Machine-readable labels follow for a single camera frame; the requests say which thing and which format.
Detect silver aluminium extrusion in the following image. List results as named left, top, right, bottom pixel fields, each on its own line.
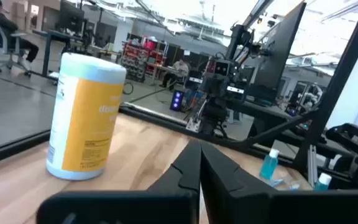
left=307, top=144, right=319, bottom=187

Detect yellow-label wipes canister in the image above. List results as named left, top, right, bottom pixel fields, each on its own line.
left=45, top=52, right=127, bottom=181

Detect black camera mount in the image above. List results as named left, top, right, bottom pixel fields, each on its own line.
left=325, top=123, right=358, bottom=189

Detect computer tower blue lights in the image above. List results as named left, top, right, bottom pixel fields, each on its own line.
left=169, top=90, right=185, bottom=112

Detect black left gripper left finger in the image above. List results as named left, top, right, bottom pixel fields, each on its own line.
left=35, top=139, right=202, bottom=224

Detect red parts shelf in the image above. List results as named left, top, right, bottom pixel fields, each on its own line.
left=121, top=37, right=169, bottom=83

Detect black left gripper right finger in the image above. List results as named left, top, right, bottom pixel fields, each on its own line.
left=200, top=141, right=358, bottom=224

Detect black computer monitor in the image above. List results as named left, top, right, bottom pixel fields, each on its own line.
left=57, top=0, right=85, bottom=34

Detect blue mouthwash bottle white cap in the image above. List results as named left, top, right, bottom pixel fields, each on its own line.
left=259, top=148, right=280, bottom=180
left=313, top=172, right=333, bottom=192

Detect black desk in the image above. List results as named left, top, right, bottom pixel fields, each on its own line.
left=31, top=29, right=85, bottom=78
left=228, top=99, right=295, bottom=138

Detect person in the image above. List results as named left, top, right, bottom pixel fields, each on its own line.
left=160, top=58, right=190, bottom=90
left=0, top=0, right=40, bottom=63

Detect large black monitor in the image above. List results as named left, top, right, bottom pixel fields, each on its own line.
left=250, top=1, right=307, bottom=105

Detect silver frame bracket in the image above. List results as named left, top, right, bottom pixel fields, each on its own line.
left=185, top=117, right=202, bottom=133

